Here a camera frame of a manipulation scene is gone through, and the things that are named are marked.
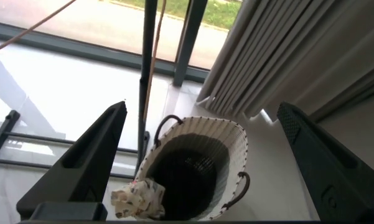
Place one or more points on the white laundry basket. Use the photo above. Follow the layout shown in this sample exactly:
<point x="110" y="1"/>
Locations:
<point x="233" y="149"/>

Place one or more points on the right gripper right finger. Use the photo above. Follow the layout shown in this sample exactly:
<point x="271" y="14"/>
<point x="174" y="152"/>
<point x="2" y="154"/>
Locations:
<point x="330" y="177"/>

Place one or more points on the cream printed garment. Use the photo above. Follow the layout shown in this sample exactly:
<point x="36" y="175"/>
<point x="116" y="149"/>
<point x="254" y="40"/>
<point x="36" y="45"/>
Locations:
<point x="140" y="196"/>

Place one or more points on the black clothes rack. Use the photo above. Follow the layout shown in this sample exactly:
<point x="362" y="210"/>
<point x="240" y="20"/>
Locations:
<point x="146" y="62"/>

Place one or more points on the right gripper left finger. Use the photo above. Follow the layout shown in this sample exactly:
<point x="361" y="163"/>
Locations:
<point x="67" y="186"/>

